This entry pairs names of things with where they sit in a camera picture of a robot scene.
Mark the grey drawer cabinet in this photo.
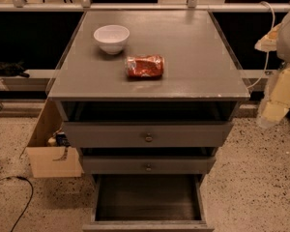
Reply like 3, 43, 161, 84
47, 9, 251, 179

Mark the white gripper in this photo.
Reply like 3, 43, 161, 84
254, 24, 290, 129

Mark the grey top drawer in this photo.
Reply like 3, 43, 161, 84
63, 122, 233, 148

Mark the wooden box on floor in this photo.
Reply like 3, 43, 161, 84
25, 101, 83, 178

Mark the white ceramic bowl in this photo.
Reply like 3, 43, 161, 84
94, 25, 130, 55

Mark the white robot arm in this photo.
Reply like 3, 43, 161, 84
254, 11, 290, 129

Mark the black object on ledge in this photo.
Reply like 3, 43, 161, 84
0, 62, 30, 78

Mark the grey bottom drawer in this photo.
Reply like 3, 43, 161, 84
82, 175, 214, 232

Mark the grey drawer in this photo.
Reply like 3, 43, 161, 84
82, 175, 214, 232
63, 122, 233, 148
82, 156, 216, 175

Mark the metal rail frame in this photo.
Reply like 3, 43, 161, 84
0, 0, 290, 13

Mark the white hanging cable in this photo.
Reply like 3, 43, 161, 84
246, 1, 276, 90

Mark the crushed orange soda can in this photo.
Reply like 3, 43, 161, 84
125, 55, 164, 78

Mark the black floor cable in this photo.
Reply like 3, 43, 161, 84
0, 175, 35, 232

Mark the grey middle drawer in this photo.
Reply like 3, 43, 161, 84
82, 156, 216, 175

